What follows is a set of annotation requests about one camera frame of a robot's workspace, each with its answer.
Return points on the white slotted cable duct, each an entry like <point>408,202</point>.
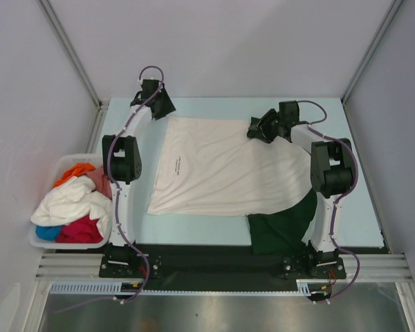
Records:
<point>301,288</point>

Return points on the blue t-shirt in basket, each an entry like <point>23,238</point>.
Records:
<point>48,233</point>

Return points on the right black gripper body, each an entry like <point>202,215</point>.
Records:
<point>271,125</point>

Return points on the pink t-shirt in basket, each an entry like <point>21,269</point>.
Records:
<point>101,181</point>

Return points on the left aluminium frame post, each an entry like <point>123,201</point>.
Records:
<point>61,35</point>

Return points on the white plastic laundry basket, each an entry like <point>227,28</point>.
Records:
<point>63,164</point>

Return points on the white green raglan t-shirt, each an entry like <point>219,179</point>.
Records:
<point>212,168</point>

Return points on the right aluminium frame post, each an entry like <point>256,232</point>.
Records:
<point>372,48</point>

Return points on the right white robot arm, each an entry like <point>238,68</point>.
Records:
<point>333,174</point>

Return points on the red t-shirt in basket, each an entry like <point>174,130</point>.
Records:
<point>83,230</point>

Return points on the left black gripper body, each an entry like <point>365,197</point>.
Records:
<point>164,104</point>

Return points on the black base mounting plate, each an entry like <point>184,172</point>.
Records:
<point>214,268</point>

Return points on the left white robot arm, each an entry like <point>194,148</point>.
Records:
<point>123,167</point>

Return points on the orange t-shirt in basket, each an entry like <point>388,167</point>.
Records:
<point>77,170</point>

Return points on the white t-shirt in basket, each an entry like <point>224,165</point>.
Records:
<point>72,200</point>

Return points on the aluminium frame post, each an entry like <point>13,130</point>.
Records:
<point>372,48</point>
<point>61,35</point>

